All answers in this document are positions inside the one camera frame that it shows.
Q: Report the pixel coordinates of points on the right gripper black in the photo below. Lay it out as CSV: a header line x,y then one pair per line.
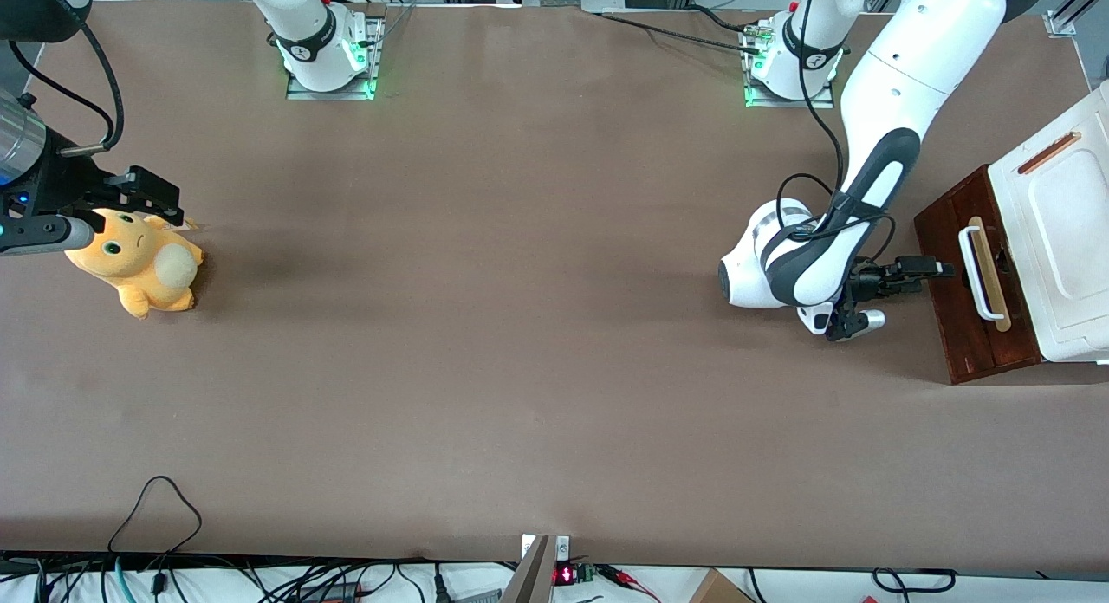
x,y
62,181

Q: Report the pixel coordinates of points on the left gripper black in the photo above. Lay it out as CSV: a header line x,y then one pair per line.
x,y
870,282

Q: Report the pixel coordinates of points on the dark brown wooden drawer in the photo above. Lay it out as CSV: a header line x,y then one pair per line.
x,y
949,326

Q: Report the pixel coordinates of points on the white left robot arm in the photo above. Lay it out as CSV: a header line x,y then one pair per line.
x,y
901,66

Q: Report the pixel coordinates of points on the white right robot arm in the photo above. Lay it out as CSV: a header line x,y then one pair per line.
x,y
312,31

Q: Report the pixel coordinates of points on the light wooden drawer strip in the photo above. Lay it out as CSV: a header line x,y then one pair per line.
x,y
997,300

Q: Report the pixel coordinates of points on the white drawer cabinet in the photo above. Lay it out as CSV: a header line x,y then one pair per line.
x,y
1074,222

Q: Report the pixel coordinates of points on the orange plush toy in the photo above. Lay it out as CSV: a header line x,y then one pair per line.
x,y
139,269

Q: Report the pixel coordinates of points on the brown cardboard box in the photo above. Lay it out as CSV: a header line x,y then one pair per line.
x,y
719,590

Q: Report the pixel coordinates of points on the red and black clip leads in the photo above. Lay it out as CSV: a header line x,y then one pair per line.
x,y
628,580

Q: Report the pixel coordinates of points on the black power adapter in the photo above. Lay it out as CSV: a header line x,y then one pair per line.
x,y
333,593

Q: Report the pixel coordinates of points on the red digit display module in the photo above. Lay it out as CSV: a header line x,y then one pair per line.
x,y
565,575

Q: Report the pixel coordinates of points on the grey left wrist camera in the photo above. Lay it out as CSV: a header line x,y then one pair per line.
x,y
858,323

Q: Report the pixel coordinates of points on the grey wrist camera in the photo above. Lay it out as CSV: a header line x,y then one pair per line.
x,y
858,323
43,234

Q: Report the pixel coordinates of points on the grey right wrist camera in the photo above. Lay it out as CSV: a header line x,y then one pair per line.
x,y
43,234

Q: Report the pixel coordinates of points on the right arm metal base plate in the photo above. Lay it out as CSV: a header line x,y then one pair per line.
x,y
329,94

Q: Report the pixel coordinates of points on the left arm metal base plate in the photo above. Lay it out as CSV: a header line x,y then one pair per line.
x,y
780,104

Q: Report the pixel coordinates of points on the aluminium frame profile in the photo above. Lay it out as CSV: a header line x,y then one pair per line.
x,y
1061,22

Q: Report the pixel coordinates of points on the grey metal camera post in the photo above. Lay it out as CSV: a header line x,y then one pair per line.
x,y
533,577

